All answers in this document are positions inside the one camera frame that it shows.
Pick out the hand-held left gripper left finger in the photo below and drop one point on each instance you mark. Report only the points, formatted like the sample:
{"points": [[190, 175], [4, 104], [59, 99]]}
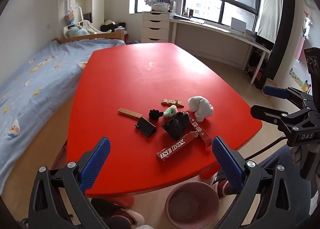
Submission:
{"points": [[96, 164]]}

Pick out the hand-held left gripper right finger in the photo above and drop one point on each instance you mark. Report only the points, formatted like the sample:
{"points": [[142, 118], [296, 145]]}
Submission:
{"points": [[226, 161]]}

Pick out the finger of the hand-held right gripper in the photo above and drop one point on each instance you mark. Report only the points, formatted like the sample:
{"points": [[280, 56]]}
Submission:
{"points": [[265, 113], [273, 91]]}

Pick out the red carton strip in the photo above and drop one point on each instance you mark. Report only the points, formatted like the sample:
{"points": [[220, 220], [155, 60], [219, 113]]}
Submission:
{"points": [[197, 128]]}

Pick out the pink waste bin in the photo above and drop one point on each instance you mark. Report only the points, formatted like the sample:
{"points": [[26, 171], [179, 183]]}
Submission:
{"points": [[192, 201]]}

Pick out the red printed carton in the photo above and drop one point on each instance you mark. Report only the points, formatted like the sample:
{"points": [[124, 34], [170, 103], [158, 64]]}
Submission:
{"points": [[175, 148]]}

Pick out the wooden strip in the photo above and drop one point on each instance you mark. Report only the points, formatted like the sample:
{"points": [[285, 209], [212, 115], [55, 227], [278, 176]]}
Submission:
{"points": [[130, 113]]}

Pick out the black clip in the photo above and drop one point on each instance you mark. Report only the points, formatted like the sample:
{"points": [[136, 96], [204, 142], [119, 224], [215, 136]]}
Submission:
{"points": [[146, 126]]}

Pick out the black mesh net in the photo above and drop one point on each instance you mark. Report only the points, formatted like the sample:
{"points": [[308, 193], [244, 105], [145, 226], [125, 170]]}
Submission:
{"points": [[175, 125]]}

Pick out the notched wooden piece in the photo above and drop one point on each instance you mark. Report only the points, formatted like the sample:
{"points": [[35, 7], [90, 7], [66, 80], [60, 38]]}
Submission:
{"points": [[172, 103]]}

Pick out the person's right hand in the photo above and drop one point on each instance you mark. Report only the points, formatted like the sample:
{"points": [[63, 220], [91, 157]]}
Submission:
{"points": [[297, 153]]}

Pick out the red white slipper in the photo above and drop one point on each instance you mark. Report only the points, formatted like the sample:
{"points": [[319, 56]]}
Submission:
{"points": [[221, 186]]}

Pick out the person's right leg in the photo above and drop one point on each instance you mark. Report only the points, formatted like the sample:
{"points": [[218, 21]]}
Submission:
{"points": [[275, 158]]}

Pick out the person's leg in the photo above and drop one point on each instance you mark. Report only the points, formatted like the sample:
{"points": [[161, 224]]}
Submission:
{"points": [[275, 158], [105, 206]]}

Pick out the person's left leg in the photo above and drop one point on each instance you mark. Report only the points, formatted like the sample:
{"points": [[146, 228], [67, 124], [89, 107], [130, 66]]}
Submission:
{"points": [[105, 206]]}

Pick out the black white folded panel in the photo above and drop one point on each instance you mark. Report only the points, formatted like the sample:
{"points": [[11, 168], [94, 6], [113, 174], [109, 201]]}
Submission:
{"points": [[280, 31]]}

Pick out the pink slipper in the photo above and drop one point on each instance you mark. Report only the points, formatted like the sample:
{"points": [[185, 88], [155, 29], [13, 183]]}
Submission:
{"points": [[128, 217]]}

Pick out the white box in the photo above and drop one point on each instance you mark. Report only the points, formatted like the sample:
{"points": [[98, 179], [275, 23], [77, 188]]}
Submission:
{"points": [[238, 24]]}

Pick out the white desk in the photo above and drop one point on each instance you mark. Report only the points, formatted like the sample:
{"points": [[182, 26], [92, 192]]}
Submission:
{"points": [[207, 36]]}

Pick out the red table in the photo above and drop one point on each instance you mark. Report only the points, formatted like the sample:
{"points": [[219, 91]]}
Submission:
{"points": [[140, 78]]}

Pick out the blue printed blanket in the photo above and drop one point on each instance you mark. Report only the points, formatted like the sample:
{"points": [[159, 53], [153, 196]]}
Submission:
{"points": [[32, 88]]}

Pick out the plush toys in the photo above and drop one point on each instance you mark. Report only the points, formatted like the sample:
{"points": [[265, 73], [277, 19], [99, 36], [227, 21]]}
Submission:
{"points": [[77, 31]]}

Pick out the white drawer unit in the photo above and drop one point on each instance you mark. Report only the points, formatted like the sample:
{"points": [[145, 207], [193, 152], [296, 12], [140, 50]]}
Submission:
{"points": [[155, 28]]}

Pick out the black storage box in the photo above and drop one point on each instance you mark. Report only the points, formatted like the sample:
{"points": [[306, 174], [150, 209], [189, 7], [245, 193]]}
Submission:
{"points": [[113, 27]]}

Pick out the rainbow bag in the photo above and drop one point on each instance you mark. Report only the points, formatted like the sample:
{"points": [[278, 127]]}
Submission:
{"points": [[70, 18]]}

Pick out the colourful wall poster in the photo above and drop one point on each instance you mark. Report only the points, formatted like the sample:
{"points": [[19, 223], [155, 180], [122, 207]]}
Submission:
{"points": [[298, 78]]}

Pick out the pink wall paper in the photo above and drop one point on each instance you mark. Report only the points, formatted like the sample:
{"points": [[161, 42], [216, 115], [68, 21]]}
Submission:
{"points": [[300, 48]]}

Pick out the wooden bed frame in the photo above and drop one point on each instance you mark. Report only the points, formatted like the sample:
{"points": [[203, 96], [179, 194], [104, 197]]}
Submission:
{"points": [[100, 36]]}

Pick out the white tube rail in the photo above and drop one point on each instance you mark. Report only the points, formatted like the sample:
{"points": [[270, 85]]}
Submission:
{"points": [[81, 16]]}

